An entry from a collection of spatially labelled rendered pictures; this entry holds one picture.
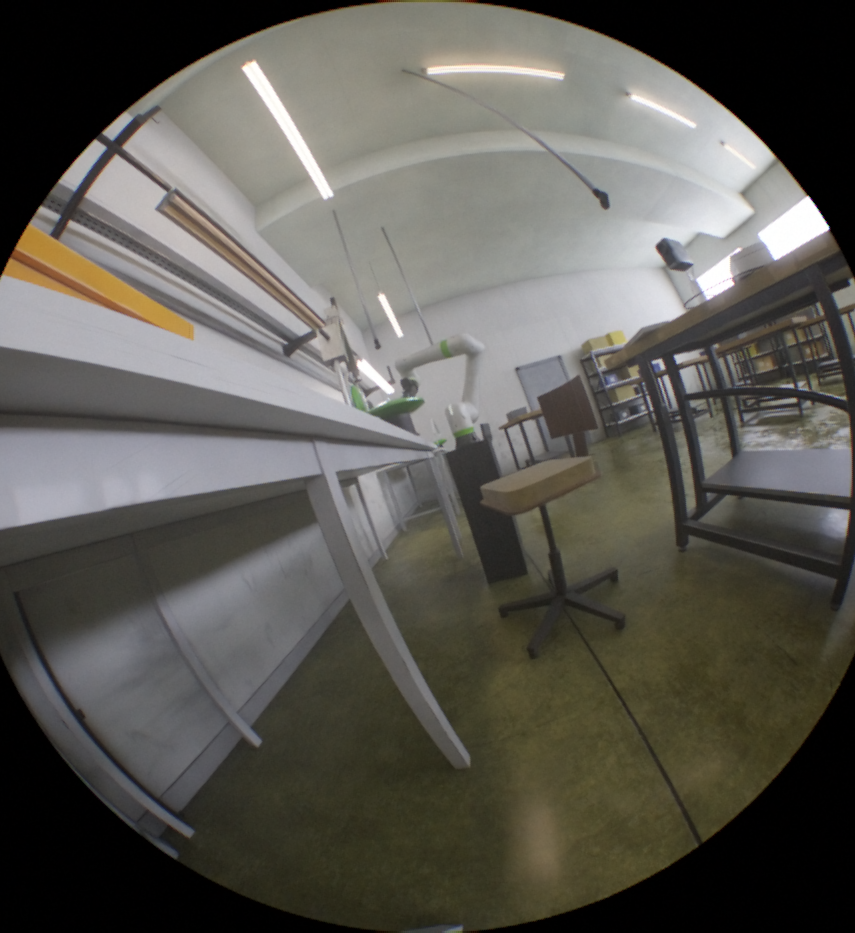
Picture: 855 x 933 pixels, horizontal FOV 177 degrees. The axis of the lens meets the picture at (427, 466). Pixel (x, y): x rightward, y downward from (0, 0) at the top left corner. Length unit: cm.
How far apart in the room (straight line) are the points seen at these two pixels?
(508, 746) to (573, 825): 32
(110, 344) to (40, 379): 5
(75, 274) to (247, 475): 27
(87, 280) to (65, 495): 18
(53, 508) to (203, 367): 14
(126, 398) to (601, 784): 93
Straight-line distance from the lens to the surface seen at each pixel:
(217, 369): 23
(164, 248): 178
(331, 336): 74
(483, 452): 146
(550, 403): 124
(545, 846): 78
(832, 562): 116
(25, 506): 20
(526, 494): 84
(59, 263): 31
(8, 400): 21
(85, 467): 21
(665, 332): 120
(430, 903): 82
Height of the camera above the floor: 78
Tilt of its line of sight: 1 degrees down
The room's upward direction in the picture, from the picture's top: 19 degrees counter-clockwise
